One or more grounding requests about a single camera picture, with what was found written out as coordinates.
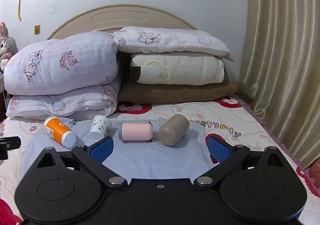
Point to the orange and white cup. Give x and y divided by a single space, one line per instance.
58 132

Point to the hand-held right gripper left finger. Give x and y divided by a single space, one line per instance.
102 151

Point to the pink cup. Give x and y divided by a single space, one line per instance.
137 133

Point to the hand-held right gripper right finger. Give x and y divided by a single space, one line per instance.
219 151

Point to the brown pillow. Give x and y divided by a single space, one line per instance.
175 93

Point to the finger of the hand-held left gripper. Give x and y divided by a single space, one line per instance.
7 146

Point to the taupe cup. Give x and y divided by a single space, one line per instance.
173 130

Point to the white patterned paper cup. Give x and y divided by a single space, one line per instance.
100 127

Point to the cartoon printed bed sheet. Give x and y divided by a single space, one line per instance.
250 127

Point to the beige headboard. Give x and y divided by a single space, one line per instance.
120 16

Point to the yellow wall sticker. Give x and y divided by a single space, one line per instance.
37 30

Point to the light blue mat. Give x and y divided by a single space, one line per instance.
150 160

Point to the beige pleated curtain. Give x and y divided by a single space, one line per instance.
282 52

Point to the folded pink checked quilt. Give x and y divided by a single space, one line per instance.
65 74

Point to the folded cream blanket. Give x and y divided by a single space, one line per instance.
190 68

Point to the grey and pink plush toy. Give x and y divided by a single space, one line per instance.
7 44

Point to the pink bear print pillow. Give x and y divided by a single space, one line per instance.
172 39

